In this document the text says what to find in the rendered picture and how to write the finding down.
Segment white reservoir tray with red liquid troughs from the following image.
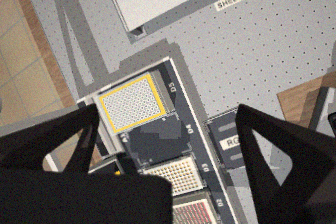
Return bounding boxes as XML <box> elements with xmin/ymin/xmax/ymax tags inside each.
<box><xmin>173</xmin><ymin>190</ymin><xmax>218</xmax><ymax>224</ymax></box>

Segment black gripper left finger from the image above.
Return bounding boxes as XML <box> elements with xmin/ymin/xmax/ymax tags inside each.
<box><xmin>0</xmin><ymin>103</ymin><xmax>100</xmax><ymax>173</ymax></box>

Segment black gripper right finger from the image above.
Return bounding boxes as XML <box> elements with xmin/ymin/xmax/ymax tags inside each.
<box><xmin>235</xmin><ymin>104</ymin><xmax>336</xmax><ymax>224</ymax></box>

